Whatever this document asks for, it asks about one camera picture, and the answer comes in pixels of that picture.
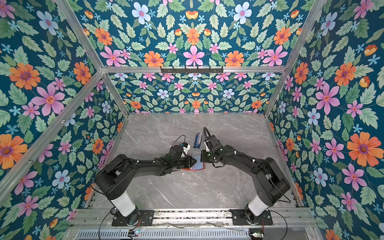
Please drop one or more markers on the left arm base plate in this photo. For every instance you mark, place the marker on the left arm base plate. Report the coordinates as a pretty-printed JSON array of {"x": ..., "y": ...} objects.
[{"x": 136, "y": 218}]

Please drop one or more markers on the red card holder wallet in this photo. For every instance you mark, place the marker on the red card holder wallet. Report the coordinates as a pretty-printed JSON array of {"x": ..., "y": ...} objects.
[{"x": 196, "y": 164}]

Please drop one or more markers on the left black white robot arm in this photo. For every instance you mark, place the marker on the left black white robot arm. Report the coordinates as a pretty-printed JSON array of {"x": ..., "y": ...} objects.
[{"x": 114, "y": 179}]

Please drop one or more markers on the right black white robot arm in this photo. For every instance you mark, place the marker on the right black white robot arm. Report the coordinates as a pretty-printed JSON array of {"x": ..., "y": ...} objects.
[{"x": 269, "y": 181}]

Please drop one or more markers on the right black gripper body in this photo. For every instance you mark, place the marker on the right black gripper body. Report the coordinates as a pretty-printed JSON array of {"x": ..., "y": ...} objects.
[{"x": 205, "y": 155}]

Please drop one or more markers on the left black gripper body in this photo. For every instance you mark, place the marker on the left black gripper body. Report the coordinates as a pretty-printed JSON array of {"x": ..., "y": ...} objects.
[{"x": 185, "y": 162}]

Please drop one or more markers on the white perforated cable tray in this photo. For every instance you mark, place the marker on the white perforated cable tray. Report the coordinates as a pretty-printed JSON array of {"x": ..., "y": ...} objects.
[{"x": 163, "y": 234}]

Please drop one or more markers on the black hook rail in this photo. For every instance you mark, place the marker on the black hook rail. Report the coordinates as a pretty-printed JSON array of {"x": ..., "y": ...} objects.
[{"x": 189, "y": 70}]

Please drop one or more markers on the aluminium front rail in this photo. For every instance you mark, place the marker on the aluminium front rail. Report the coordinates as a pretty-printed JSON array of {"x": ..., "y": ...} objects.
[{"x": 221, "y": 218}]

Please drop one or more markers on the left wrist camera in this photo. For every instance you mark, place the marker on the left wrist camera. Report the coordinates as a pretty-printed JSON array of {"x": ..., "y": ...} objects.
[{"x": 186, "y": 147}]

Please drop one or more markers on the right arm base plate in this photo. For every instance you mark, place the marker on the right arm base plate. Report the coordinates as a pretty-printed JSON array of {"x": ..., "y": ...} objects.
[{"x": 246, "y": 218}]

